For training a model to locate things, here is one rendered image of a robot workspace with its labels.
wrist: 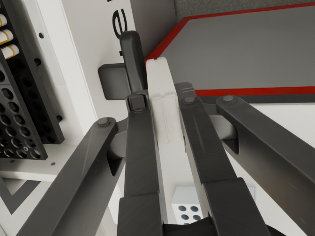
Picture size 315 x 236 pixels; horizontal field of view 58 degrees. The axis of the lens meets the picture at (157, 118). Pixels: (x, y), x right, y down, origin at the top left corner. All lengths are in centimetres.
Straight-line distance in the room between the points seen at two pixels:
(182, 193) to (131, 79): 29
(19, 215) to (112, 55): 23
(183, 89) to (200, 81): 31
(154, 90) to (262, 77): 34
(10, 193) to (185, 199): 24
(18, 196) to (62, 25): 24
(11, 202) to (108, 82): 21
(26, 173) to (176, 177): 22
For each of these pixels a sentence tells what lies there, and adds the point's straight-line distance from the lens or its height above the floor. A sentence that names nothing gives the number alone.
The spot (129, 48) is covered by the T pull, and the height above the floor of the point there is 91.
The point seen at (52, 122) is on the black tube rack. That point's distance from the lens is 33.
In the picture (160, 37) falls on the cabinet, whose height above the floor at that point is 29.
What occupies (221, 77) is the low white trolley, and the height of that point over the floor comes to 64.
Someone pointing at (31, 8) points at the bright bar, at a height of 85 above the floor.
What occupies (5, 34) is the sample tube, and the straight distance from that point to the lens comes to 30.
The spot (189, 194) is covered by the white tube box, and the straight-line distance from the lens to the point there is 46.
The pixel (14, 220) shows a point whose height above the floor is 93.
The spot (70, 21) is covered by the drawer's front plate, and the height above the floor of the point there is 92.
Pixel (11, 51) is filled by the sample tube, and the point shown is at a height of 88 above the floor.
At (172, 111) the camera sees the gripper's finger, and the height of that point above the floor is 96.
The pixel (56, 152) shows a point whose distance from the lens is 39.
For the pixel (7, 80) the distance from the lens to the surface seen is 29.
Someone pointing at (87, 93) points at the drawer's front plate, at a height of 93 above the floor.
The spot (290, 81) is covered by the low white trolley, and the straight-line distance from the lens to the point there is 47.
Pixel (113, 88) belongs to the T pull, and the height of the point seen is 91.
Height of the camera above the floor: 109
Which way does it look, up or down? 55 degrees down
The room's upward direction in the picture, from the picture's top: 151 degrees counter-clockwise
